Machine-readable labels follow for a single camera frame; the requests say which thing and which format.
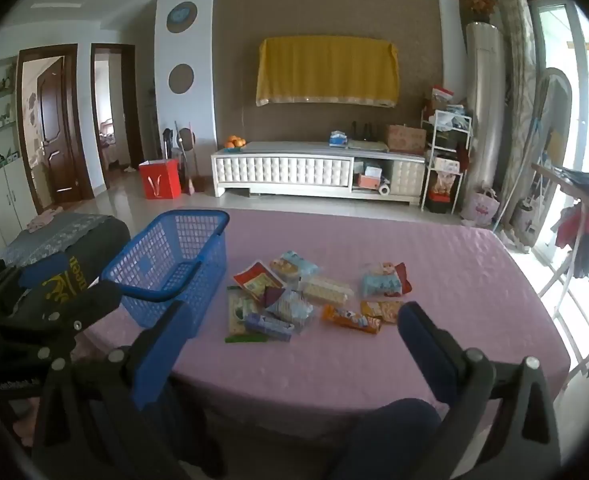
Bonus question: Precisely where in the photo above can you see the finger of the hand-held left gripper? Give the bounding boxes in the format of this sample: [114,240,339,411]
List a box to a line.
[0,285,122,361]
[0,260,68,311]

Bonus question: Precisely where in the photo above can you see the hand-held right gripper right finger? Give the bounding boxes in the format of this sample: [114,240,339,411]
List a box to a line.
[397,301,562,480]

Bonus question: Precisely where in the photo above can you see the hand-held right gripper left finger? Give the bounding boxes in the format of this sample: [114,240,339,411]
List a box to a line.
[32,300,215,480]

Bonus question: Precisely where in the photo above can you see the orange-brown snack packet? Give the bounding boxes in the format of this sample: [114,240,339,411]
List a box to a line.
[360,300,406,323]

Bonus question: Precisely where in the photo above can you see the blue cartoon snack packet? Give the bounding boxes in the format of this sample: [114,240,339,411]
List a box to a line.
[359,261,405,298]

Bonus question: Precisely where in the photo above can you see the long orange cartoon snack packet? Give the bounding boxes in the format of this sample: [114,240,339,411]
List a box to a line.
[321,305,382,335]

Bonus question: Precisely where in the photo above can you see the green-edged snack packet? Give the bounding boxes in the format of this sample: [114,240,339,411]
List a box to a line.
[225,286,271,345]

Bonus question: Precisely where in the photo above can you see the blue plastic mesh basket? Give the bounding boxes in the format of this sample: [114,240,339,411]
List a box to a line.
[100,209,230,328]

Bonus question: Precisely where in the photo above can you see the white wafer packet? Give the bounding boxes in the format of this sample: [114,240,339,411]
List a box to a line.
[299,276,355,307]

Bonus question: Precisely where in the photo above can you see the purple-blue snack bar packet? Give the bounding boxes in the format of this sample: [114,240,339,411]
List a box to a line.
[243,312,295,342]

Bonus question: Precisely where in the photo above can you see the red and white snack packet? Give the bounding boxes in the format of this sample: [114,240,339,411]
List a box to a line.
[233,260,275,307]

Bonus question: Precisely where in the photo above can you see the purple triangular snack packet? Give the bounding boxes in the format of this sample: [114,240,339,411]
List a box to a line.
[260,285,288,307]

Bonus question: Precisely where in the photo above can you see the light blue cookie packet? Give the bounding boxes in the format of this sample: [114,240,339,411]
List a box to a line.
[269,251,320,282]

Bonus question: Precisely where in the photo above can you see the grey lace cloth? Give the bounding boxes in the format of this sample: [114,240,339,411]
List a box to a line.
[4,212,120,267]

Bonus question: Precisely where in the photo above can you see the small pink cloth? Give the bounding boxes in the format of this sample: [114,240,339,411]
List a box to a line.
[26,206,66,232]

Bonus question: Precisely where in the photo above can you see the dark green queen chair cover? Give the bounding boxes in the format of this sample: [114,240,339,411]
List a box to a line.
[2,212,132,311]

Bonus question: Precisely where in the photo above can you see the pink tablecloth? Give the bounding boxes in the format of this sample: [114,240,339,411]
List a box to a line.
[82,207,572,421]

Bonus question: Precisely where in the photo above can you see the white cupboard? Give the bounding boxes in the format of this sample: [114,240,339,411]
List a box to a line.
[0,160,38,242]

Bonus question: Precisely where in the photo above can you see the red gift bag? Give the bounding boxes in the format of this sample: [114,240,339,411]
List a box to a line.
[138,158,182,200]

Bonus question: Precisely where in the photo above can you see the brown wooden door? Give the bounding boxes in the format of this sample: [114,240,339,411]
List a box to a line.
[37,55,84,206]

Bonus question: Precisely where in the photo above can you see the broom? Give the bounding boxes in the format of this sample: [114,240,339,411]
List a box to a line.
[187,122,201,196]

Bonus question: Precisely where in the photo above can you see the white metal storage rack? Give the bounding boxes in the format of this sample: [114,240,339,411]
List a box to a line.
[421,109,473,215]

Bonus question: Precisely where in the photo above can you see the cardboard box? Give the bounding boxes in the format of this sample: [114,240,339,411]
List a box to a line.
[387,125,427,156]

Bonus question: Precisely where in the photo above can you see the clothes drying rack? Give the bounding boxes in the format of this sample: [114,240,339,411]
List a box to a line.
[531,162,589,378]

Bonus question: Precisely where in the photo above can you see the white tufted media cabinet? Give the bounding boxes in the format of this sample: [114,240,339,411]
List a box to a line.
[211,141,427,205]

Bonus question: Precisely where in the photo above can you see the silver standing air conditioner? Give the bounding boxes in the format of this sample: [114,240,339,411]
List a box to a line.
[464,22,506,202]

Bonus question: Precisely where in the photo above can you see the leaning ironing board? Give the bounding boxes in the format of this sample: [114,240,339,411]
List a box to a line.
[504,67,573,250]

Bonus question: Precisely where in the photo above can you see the patterned upright mattress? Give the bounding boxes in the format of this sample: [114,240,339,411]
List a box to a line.
[491,0,539,231]

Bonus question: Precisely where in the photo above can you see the yellow cloth cover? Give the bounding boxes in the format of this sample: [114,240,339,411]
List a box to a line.
[256,36,400,108]

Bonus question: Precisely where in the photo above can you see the artificial orange flowers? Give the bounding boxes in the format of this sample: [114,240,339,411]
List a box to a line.
[468,0,498,24]

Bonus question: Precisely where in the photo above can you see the brown doorway frame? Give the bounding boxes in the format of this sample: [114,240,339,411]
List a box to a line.
[91,42,146,182]

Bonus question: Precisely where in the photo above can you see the round brown wall disc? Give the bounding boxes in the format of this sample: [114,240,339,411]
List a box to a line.
[168,63,195,95]

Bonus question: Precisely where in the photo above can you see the round blue wall plate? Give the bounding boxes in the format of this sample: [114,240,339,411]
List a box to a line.
[167,1,198,34]

